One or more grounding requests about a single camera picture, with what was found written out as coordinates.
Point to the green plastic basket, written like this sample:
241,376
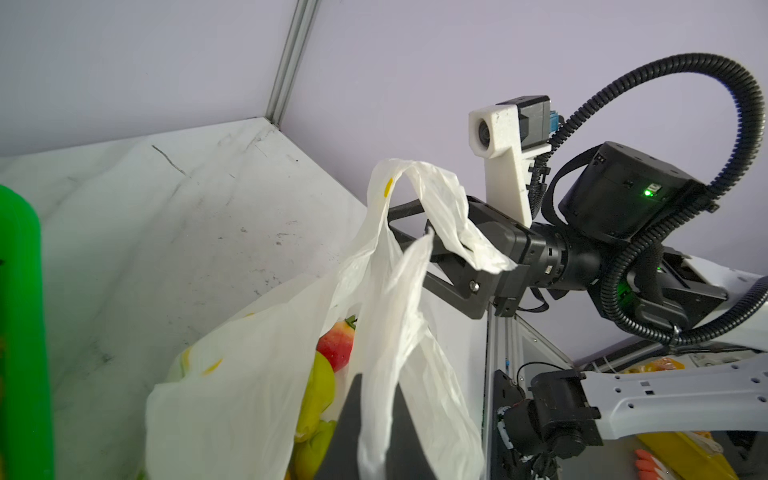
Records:
27,441

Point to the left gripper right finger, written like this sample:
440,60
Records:
405,458

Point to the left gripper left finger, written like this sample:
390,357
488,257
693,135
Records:
340,461

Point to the white lemon print plastic bag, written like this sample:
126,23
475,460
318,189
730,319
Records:
230,404

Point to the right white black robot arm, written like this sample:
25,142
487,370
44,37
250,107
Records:
660,300

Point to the green pear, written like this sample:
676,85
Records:
309,455

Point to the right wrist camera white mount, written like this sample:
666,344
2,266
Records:
509,136

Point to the small red apple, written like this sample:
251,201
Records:
336,345

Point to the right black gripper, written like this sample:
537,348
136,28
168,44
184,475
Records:
619,193

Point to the green guava fruit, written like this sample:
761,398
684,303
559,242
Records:
318,397

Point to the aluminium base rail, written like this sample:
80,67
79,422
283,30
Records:
515,350

